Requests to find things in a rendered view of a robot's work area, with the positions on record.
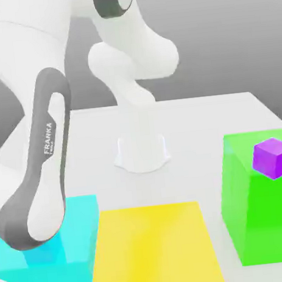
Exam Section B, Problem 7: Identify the large green box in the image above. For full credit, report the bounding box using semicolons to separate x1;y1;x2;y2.
213;127;282;269

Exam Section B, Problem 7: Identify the large cyan box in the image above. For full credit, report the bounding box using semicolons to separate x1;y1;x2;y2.
0;194;107;282

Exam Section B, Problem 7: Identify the large yellow box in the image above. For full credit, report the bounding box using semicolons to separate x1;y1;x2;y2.
81;198;227;282

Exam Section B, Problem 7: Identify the small purple cube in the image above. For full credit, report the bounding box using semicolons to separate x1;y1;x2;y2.
249;136;282;183

